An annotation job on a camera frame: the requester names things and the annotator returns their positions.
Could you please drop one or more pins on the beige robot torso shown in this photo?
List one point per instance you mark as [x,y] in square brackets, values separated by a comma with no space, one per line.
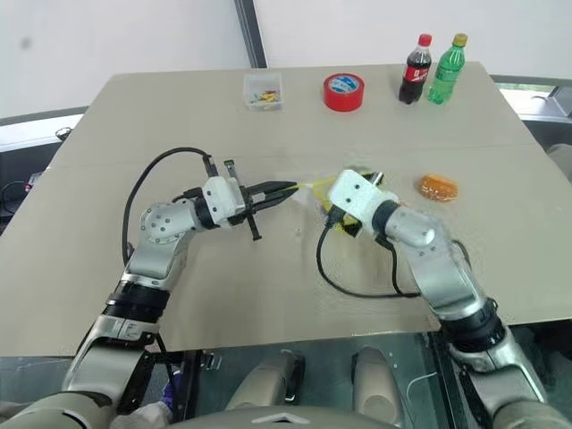
[277,418]

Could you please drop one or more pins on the green bottle with yellow cap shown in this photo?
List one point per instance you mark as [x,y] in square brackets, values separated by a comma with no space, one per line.
[447,71]

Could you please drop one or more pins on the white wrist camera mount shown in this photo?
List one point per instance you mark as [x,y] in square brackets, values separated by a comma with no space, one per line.
[221,196]
[357,192]

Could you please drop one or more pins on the dark grey upright pole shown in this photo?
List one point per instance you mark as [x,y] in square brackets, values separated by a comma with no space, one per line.
[253,33]

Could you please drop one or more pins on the orange wrapped snack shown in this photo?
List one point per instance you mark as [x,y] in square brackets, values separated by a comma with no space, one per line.
[438,188]

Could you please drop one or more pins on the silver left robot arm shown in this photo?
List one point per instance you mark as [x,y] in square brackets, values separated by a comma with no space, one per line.
[152,263]

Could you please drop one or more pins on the red tape roll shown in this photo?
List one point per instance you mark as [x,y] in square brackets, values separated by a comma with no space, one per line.
[343,92]

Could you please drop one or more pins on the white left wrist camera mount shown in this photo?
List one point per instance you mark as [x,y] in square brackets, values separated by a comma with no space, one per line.
[221,196]

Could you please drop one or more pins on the clear box with colourful bits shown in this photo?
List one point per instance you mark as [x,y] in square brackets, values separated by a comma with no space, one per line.
[263,93]

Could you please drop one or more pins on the beige rounded robot leg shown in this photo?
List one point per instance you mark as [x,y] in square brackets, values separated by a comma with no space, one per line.
[268,380]
[375,384]

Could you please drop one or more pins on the grey box in background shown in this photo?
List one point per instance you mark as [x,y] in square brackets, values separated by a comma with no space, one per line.
[558,100]

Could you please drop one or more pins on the clear plastic bag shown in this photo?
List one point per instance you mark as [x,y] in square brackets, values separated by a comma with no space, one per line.
[313,187]

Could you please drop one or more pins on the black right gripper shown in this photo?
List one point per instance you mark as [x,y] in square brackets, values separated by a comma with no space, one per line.
[347,225]

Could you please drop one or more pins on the cola bottle with red cap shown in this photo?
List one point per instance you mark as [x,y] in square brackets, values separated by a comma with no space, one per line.
[415,71]

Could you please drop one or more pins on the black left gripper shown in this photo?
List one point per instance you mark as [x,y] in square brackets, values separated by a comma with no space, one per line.
[251,199]

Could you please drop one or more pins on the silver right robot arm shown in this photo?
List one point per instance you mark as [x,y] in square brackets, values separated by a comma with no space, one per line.
[447,277]

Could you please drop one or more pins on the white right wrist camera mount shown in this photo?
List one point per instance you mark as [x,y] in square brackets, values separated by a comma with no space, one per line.
[357,192]

